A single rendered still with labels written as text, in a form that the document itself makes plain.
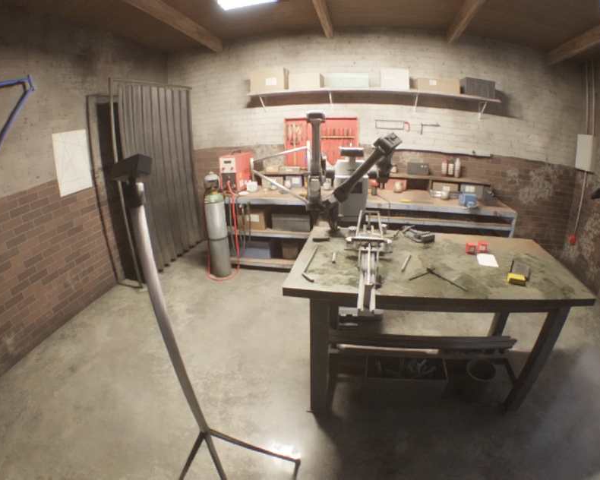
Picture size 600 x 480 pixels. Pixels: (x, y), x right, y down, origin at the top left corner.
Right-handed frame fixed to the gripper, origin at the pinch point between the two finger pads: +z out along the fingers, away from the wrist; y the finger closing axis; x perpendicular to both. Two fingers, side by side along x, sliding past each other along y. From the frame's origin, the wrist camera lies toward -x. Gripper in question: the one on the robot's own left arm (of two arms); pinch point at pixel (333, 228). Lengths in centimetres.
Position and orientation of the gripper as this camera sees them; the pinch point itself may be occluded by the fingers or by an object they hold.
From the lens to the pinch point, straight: 181.7
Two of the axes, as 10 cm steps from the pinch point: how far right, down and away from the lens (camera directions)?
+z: 0.3, 9.3, 3.6
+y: 5.8, 2.8, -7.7
